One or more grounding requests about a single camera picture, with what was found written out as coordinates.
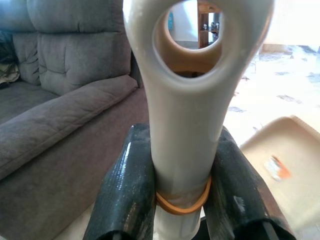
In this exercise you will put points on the orange rubber band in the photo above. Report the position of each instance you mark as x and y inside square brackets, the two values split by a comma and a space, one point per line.
[180, 211]

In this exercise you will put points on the grey fabric sofa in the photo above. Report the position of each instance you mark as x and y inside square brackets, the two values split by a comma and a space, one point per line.
[62, 112]

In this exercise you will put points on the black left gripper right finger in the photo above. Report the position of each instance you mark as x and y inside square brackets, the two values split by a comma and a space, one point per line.
[235, 190]

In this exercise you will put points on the beige plastic dustpan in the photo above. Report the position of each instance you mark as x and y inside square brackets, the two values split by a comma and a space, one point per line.
[295, 140]

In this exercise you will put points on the brown wooden shelf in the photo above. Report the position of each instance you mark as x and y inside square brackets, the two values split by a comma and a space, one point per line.
[202, 30]

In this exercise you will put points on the dark fringed blanket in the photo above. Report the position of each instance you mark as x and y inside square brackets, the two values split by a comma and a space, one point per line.
[7, 57]

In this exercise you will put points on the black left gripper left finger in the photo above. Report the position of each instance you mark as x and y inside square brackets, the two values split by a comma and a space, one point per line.
[125, 190]

